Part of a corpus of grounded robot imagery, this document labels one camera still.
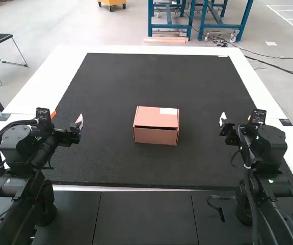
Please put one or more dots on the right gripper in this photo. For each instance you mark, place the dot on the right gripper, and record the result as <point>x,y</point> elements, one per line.
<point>234,139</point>

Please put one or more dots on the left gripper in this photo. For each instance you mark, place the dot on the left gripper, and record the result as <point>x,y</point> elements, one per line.
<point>67,137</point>

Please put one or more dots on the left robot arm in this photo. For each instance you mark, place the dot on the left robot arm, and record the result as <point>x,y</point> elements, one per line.
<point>13,148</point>

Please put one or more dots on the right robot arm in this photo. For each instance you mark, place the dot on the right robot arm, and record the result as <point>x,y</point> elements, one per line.
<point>271,148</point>

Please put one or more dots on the cardboard box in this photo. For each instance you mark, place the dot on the cardboard box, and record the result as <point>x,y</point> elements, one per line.
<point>156,122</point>

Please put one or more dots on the black label plate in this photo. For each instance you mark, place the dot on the black label plate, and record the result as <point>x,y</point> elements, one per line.
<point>4,117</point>
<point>286,122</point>

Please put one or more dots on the black mat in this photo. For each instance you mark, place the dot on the black mat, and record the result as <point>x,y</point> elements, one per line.
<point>148,84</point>

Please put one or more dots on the blue workbench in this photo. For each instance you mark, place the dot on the blue workbench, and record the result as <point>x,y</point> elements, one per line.
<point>170,24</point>
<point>220,25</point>

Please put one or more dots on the dark base panel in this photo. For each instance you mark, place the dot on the dark base panel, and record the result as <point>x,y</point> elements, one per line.
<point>146,217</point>
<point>212,229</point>
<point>77,217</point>

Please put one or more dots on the wooden plank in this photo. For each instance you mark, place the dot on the wooden plank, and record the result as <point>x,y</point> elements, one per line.
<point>165,40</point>

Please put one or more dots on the yellow wheeled cart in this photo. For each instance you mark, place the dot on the yellow wheeled cart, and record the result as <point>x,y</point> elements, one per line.
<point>111,3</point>

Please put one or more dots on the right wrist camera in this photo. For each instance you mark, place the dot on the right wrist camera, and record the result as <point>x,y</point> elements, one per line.
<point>258,116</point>

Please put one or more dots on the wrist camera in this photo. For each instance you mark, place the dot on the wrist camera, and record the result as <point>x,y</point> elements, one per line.
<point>43,115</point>
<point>258,116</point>

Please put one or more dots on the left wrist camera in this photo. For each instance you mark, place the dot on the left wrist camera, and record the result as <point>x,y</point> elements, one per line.
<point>43,115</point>

